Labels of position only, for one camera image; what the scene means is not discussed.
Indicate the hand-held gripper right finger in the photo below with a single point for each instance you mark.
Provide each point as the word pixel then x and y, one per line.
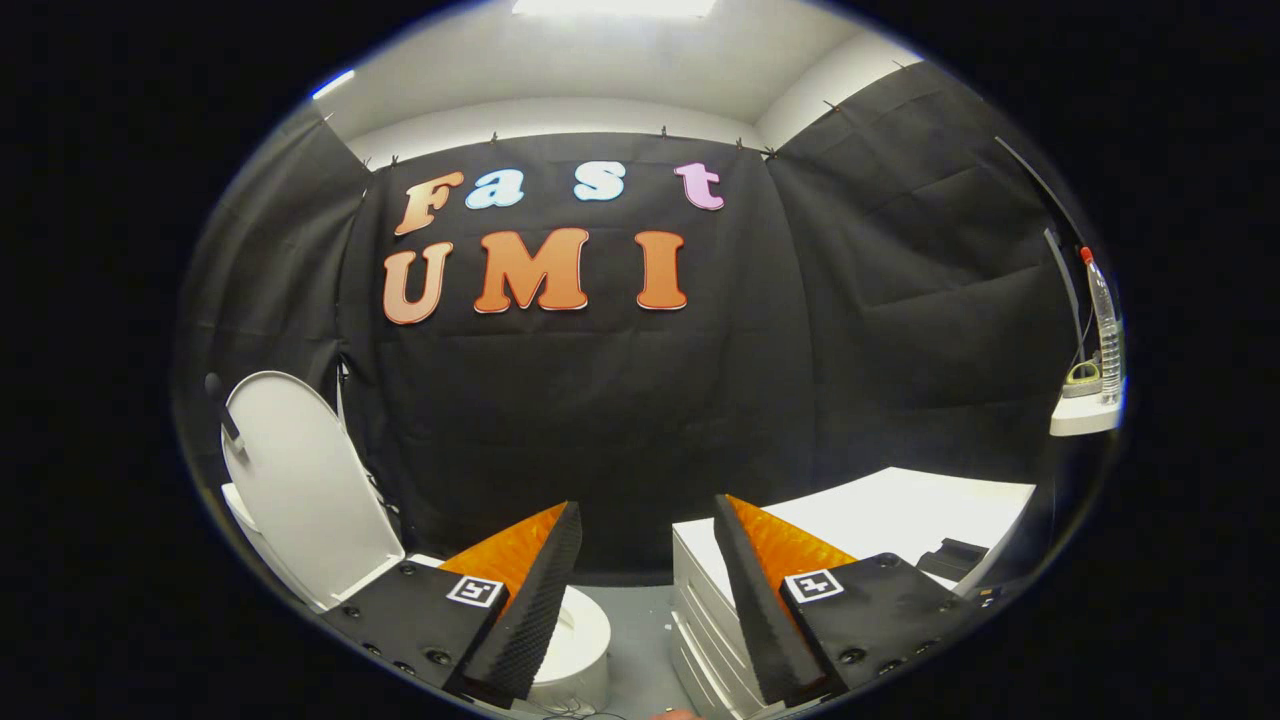
pixel 770 620

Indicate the ceiling light panel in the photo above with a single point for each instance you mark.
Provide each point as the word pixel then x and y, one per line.
pixel 615 6

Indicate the black backdrop cloth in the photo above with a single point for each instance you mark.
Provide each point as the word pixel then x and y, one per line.
pixel 620 400

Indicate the white drawer cabinet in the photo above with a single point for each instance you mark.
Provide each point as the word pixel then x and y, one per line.
pixel 900 510

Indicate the white toilet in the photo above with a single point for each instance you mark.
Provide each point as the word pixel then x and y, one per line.
pixel 580 640

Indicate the white shelf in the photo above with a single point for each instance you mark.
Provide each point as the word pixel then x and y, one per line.
pixel 1080 415

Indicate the flat black object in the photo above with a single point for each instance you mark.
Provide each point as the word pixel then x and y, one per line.
pixel 950 558

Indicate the clear water bottle red cap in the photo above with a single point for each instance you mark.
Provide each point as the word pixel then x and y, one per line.
pixel 1107 340

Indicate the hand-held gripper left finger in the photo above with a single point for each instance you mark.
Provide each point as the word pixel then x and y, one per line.
pixel 535 620

